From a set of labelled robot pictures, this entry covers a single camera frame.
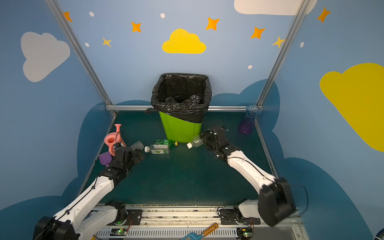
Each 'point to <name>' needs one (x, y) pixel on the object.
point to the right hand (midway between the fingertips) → (202, 133)
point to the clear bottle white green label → (157, 149)
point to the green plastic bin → (180, 130)
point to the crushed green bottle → (170, 143)
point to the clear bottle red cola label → (195, 98)
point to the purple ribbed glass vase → (246, 125)
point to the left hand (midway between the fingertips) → (138, 154)
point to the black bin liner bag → (171, 94)
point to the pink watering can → (111, 139)
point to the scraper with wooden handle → (196, 236)
